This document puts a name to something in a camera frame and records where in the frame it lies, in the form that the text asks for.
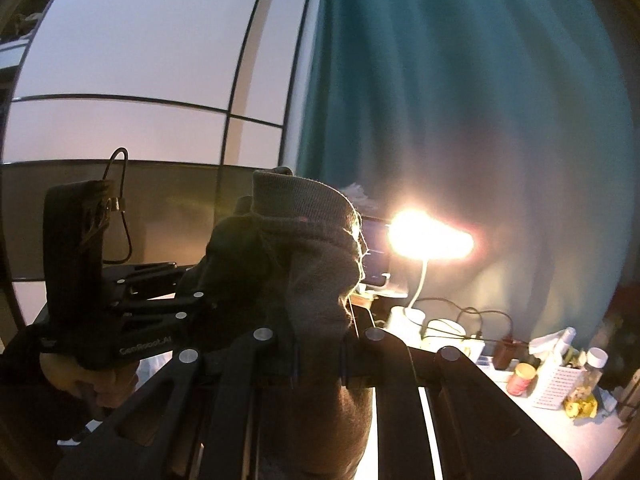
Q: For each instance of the red tin can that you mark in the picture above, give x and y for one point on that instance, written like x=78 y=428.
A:
x=521 y=380

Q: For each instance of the person's left hand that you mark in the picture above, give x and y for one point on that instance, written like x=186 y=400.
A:
x=107 y=385

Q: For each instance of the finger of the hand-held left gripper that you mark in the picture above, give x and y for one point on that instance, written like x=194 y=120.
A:
x=170 y=312
x=150 y=275

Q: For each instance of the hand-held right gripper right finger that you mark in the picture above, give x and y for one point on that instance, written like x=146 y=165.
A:
x=395 y=410

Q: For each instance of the white grey spray bottle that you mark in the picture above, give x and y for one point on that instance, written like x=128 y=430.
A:
x=569 y=340

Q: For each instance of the white cube socket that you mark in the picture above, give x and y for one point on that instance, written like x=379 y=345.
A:
x=442 y=331

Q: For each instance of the white black-framed panel partition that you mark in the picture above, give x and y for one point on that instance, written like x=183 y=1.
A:
x=150 y=35

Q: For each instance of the white power strip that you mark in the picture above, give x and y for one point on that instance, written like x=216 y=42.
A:
x=475 y=356

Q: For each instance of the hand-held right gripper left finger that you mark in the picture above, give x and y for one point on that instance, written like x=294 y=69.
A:
x=240 y=385

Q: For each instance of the white perforated basket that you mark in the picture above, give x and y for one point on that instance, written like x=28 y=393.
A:
x=557 y=385

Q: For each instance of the clear jar white lid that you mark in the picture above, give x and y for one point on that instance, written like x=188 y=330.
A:
x=592 y=372

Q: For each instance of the black power adapter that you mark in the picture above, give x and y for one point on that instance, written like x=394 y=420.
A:
x=505 y=355

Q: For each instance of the white desk lamp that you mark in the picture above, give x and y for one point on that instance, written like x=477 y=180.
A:
x=407 y=322

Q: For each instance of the person's left forearm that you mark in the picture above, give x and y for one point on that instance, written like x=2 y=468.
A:
x=30 y=410

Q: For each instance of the white quilted table cover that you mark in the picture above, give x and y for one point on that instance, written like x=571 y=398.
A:
x=550 y=425

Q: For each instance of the teal curtain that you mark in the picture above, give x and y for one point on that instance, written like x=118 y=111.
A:
x=450 y=85

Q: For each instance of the yellow snack packet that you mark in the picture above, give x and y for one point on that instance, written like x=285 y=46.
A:
x=580 y=406

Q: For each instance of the brown t-shirt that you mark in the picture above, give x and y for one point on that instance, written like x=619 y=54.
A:
x=310 y=270

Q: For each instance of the white crumpled tissue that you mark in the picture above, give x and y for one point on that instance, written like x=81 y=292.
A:
x=545 y=345

